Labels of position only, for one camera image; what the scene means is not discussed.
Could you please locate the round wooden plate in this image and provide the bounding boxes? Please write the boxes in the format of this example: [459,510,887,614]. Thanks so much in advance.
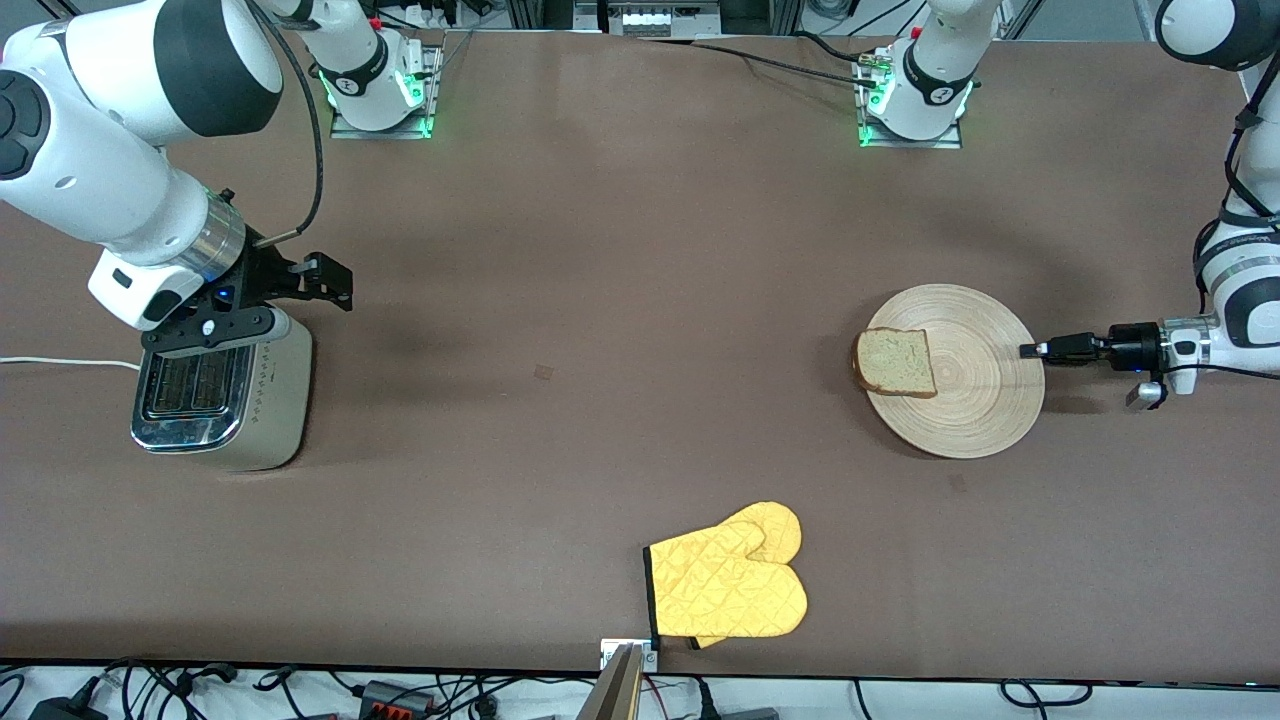
[862,283,1047,460]

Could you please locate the slice of brown bread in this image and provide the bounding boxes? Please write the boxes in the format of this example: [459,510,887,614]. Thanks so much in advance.
[851,327,939,400]

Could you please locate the silver two-slot toaster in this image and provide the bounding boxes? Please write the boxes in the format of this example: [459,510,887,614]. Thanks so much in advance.
[130,315,314,473]

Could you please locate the yellow quilted oven mitt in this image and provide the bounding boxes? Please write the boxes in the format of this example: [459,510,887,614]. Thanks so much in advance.
[688,501,803,651]
[643,519,809,642]

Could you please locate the grey power strip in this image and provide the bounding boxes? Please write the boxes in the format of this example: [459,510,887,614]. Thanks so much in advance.
[605,0,723,39]

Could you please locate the black adapter with orange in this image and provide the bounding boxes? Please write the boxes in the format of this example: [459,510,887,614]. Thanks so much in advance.
[360,680,433,717]

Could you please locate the black power adapter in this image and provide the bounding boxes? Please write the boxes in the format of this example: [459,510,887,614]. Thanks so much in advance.
[28,693,109,720]

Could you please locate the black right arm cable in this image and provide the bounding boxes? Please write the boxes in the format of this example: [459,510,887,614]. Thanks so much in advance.
[245,0,326,249]

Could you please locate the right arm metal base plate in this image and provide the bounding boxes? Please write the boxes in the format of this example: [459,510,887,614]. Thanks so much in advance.
[330,45,437,141]

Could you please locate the white toaster power cable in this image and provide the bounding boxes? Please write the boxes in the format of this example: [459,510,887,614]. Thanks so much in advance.
[0,356,142,373]

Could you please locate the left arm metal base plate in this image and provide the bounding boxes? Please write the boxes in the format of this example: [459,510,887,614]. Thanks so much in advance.
[858,50,964,151]

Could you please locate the thick black table cable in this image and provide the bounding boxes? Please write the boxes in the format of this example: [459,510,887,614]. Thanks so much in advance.
[795,30,865,65]

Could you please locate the thin black table cable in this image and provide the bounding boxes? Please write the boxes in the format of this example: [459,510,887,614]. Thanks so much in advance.
[640,36,883,87]

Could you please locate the small metal post bracket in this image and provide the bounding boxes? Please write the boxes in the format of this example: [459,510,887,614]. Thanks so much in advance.
[600,638,659,673]

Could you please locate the aluminium profile post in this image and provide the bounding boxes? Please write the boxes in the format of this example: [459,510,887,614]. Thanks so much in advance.
[578,643,644,720]

